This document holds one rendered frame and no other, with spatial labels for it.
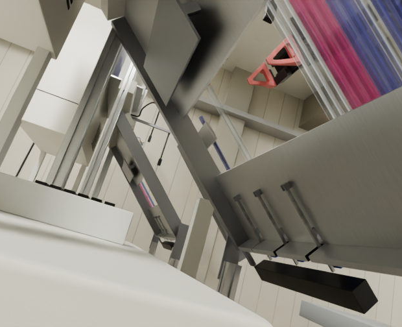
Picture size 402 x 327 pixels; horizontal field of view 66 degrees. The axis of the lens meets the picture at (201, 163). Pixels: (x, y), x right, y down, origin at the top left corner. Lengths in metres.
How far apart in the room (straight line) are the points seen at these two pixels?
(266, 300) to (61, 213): 3.56
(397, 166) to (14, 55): 4.06
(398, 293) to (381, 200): 4.48
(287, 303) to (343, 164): 3.61
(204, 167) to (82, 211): 0.46
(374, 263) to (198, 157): 0.51
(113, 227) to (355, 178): 0.33
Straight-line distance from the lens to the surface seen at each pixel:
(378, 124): 0.40
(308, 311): 0.90
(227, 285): 0.87
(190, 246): 1.10
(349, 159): 0.45
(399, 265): 0.46
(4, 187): 0.46
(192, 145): 0.84
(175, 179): 3.58
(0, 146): 0.82
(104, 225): 0.44
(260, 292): 3.86
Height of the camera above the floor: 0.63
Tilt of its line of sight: 16 degrees up
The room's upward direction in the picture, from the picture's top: 16 degrees clockwise
